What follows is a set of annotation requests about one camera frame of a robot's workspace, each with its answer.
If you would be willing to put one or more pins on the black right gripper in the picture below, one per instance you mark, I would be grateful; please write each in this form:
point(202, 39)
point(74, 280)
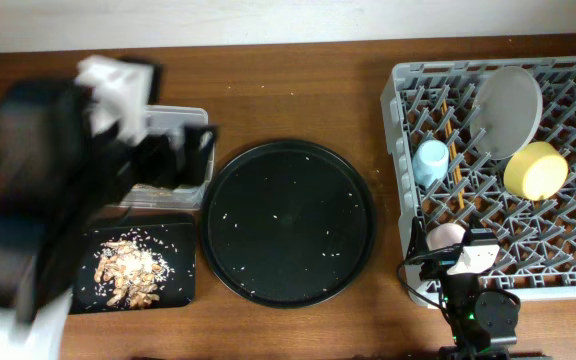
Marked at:
point(438, 264)

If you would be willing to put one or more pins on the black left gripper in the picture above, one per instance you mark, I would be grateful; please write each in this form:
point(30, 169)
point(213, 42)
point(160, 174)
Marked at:
point(168, 174)

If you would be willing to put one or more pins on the pink cup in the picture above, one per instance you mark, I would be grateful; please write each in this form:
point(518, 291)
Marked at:
point(445, 235)

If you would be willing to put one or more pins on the blue cup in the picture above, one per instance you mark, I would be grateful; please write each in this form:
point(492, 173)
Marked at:
point(430, 162)

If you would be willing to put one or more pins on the wooden chopstick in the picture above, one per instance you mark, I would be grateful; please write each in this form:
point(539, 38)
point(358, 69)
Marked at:
point(460, 196)
point(452, 147)

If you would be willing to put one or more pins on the yellow bowl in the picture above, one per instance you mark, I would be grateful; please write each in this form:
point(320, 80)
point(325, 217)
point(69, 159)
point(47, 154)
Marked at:
point(536, 172)

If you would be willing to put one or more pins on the food scraps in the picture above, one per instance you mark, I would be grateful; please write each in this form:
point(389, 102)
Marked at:
point(131, 270)

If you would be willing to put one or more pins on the grey round plate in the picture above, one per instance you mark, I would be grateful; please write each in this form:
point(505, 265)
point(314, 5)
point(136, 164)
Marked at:
point(510, 106)

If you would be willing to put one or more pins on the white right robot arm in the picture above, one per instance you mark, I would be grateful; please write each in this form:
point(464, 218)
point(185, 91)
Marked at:
point(482, 321)

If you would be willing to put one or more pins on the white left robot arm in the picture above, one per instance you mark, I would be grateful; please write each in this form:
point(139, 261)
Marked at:
point(56, 174)

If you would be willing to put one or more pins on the clear plastic waste bin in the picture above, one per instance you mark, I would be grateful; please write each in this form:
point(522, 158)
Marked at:
point(167, 120)

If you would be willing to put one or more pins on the grey dishwasher rack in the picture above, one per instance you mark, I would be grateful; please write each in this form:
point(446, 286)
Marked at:
point(537, 256)

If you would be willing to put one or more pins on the black rectangular tray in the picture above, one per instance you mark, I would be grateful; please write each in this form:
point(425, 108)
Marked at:
point(175, 229)

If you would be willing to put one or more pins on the round black serving tray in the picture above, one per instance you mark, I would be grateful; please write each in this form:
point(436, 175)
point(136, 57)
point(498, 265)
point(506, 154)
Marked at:
point(288, 224)

